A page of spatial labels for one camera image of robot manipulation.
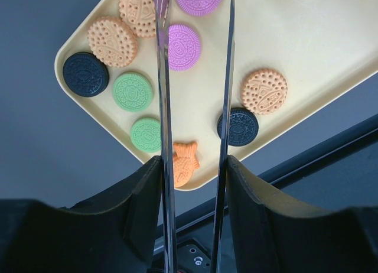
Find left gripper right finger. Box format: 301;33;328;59
210;4;377;272

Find green sandwich cookie upper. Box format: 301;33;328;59
112;72;154;112

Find green sandwich cookie lower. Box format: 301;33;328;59
130;118;161;153

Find tan biscuit top right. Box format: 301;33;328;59
119;0;156;38

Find tan biscuit lower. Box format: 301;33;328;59
241;69;288;115

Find black sandwich cookie upper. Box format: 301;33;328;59
62;51;109;98

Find tan biscuit top left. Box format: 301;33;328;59
87;17;138;68

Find orange fish cookie lower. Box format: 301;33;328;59
173;142;200;188

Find black sandwich cookie lower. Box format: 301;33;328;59
228;108;259;147

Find tan biscuit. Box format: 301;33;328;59
119;0;156;38
87;17;138;68
241;69;288;115

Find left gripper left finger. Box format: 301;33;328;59
1;0;177;272

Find black sandwich cookie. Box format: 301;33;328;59
62;51;109;98
228;108;259;147

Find yellow cookie tray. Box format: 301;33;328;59
54;0;378;193

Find green sandwich cookie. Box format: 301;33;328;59
130;118;161;153
112;72;154;112

